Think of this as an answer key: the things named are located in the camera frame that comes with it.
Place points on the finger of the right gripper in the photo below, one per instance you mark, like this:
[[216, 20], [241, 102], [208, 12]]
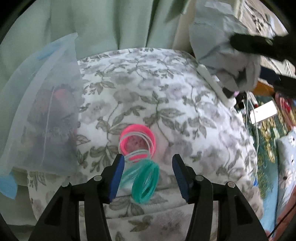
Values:
[[280, 82], [279, 48]]

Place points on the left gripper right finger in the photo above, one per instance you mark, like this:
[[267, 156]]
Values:
[[236, 218]]

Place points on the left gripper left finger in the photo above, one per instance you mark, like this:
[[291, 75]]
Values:
[[60, 219]]

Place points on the white paper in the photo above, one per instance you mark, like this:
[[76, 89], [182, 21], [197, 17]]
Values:
[[210, 32]]

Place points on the clear plastic storage bin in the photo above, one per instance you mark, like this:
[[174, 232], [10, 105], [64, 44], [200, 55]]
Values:
[[39, 114]]

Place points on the white power strip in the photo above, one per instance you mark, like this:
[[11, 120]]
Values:
[[228, 102]]

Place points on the green curtain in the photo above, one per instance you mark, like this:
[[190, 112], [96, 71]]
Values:
[[101, 26]]

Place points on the pink and teal slinky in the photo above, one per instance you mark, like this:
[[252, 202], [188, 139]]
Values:
[[137, 144]]

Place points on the white phone on floor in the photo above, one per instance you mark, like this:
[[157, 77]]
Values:
[[263, 112]]

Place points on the floral bed sheet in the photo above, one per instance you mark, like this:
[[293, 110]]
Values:
[[162, 90]]

